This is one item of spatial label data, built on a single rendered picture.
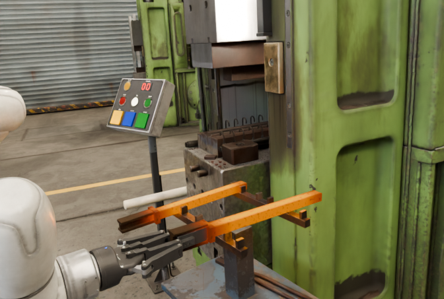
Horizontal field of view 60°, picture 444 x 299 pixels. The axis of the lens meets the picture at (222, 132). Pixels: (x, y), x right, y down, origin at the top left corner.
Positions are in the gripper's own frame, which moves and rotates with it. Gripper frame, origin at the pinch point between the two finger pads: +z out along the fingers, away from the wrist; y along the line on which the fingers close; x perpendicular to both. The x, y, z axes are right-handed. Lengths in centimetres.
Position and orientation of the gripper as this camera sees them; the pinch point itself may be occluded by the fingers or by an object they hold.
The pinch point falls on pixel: (189, 235)
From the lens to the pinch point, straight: 84.2
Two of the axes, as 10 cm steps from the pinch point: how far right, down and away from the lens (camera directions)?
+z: 8.1, -1.6, 5.6
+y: 5.9, 1.7, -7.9
